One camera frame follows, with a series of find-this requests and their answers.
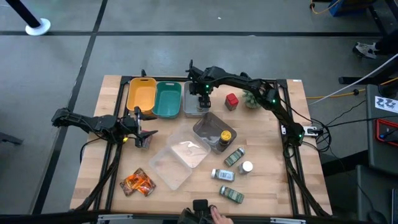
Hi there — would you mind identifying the white printed paper sheet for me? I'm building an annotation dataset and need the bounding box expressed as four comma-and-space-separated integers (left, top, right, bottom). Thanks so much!
374, 95, 398, 114

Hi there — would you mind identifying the everything bagel seasoning jar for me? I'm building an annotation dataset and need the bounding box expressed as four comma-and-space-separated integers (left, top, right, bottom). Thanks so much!
211, 168, 236, 182

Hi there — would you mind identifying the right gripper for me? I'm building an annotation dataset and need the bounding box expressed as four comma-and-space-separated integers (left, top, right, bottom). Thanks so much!
188, 80, 213, 110

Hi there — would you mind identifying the white lid spice jar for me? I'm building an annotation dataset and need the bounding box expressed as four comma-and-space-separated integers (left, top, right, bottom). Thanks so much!
238, 161, 254, 175

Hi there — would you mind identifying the person's leg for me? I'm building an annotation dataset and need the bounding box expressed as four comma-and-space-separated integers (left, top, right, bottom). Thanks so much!
374, 29, 398, 56

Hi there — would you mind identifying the person's shoe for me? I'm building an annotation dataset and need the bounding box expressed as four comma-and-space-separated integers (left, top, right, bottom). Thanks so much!
353, 42, 379, 60

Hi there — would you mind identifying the grey metal foot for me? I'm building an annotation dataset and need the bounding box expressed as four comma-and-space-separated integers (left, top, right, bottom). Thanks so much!
0, 132, 24, 146

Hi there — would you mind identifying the red framed device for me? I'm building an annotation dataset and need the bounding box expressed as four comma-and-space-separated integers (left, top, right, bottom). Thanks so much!
374, 118, 398, 147

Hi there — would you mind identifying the black pole white round base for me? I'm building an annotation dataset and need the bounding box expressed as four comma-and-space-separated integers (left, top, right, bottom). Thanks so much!
5, 0, 52, 36

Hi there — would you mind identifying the yellow extension cable black plug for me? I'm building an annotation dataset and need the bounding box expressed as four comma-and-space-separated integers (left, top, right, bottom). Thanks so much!
306, 79, 398, 100

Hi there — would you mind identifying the person's hand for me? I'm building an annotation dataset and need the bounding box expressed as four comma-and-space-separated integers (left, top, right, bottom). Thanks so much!
210, 205, 234, 224

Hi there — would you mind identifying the red cube block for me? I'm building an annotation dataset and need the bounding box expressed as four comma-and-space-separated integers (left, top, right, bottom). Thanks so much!
224, 93, 239, 111

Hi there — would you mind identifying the smoky transparent plastic bin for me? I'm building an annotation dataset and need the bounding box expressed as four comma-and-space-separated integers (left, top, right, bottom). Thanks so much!
192, 111, 238, 155

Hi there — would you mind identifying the yellow plastic bin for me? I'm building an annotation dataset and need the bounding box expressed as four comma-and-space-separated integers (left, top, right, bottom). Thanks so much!
126, 77, 157, 115

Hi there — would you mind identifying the green herb jar grey lid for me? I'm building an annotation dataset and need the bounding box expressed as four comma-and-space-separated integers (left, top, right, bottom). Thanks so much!
223, 147, 246, 167

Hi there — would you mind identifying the teal plastic bin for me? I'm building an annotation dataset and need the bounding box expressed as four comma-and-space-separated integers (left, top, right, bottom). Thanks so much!
152, 81, 182, 119

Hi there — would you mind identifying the grey power strip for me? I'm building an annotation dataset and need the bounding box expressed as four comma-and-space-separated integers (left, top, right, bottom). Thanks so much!
303, 126, 320, 137

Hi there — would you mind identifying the white cable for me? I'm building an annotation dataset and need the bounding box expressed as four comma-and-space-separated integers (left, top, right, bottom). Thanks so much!
307, 52, 398, 106

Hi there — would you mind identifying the grey cart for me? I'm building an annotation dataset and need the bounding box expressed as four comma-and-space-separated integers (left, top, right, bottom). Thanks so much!
363, 83, 398, 177

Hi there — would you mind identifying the yellow hanging cable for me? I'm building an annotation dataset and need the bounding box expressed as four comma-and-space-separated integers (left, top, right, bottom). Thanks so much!
309, 0, 343, 16

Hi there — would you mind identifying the light grey plastic bin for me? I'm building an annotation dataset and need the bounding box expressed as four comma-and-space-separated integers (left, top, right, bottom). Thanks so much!
182, 81, 211, 118

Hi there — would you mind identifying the blue box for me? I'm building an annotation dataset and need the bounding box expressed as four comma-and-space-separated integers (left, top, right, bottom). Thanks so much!
328, 0, 376, 17

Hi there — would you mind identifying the black metal stand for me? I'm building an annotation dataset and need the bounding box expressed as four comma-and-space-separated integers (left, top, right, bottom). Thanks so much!
338, 55, 398, 85
366, 0, 398, 35

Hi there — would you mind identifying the orange foil spice packet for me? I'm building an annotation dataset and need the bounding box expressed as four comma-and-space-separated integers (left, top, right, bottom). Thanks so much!
129, 167, 157, 197

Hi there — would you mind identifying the silver metal bracket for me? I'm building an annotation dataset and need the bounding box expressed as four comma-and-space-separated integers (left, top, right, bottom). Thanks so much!
270, 217, 307, 224
98, 213, 133, 223

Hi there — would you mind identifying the dark grey cabinet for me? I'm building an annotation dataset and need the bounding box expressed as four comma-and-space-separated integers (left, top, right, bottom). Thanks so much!
356, 164, 398, 224

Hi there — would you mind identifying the green artificial succulent plant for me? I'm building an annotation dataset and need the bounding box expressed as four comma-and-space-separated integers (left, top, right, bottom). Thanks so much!
241, 89, 262, 110

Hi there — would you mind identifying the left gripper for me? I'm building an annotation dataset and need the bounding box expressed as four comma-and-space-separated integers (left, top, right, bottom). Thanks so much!
119, 106, 159, 147

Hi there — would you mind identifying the dark jar yellow lid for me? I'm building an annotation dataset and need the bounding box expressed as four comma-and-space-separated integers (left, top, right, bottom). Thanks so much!
217, 129, 233, 147

